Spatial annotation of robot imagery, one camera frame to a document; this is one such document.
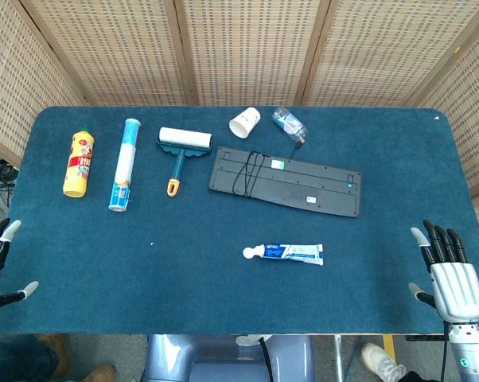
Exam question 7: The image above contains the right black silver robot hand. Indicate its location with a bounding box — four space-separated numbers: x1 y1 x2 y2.
407 219 479 324

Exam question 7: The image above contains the blue white toothpaste tube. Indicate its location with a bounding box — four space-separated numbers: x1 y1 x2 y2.
242 243 325 267

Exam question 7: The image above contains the blue jeans leg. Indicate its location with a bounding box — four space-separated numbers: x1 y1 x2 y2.
0 333 62 382

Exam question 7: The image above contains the white shoe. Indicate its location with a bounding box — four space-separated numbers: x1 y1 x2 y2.
360 342 408 382

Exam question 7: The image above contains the yellow red-labelled bottle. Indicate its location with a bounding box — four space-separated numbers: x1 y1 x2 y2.
62 126 96 198

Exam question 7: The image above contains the brown shoe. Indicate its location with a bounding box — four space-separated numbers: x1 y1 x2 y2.
80 363 118 382

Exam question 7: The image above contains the white blue tube container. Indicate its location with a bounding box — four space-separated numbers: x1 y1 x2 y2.
107 118 142 213

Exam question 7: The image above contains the black keyboard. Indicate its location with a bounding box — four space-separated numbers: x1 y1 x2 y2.
207 146 363 219

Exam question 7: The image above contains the clear blue-labelled plastic bottle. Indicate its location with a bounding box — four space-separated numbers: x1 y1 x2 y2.
271 106 310 146

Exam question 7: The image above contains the teal lint roller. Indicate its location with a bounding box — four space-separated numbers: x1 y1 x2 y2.
155 127 215 198

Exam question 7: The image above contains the blue-grey robot torso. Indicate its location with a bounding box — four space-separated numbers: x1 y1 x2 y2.
142 333 317 382

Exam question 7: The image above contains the white paper cup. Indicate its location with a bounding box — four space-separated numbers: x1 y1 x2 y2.
228 107 262 141

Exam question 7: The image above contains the bamboo folding screen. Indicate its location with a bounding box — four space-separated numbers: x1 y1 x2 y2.
0 0 479 208

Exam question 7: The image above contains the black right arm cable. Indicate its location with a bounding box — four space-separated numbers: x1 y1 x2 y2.
441 321 450 382

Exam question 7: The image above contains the black torso cable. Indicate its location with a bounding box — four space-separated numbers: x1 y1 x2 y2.
258 335 273 382

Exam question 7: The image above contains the black keyboard cable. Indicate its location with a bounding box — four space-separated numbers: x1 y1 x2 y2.
232 139 305 197

